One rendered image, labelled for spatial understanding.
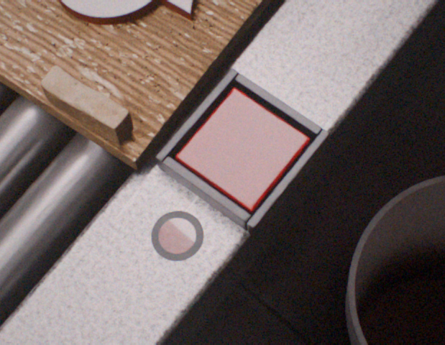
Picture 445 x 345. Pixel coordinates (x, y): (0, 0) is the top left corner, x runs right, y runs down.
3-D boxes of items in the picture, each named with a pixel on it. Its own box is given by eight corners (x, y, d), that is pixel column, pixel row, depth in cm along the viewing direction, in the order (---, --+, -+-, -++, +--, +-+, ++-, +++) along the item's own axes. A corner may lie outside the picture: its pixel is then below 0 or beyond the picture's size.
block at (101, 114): (137, 129, 59) (130, 108, 57) (119, 151, 59) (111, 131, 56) (63, 82, 61) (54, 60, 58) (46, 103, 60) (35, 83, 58)
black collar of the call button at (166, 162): (330, 144, 60) (331, 133, 59) (255, 238, 58) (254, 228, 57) (233, 79, 62) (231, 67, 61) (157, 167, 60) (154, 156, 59)
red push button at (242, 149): (312, 146, 60) (312, 137, 59) (252, 220, 59) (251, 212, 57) (235, 95, 62) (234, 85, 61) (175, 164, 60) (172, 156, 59)
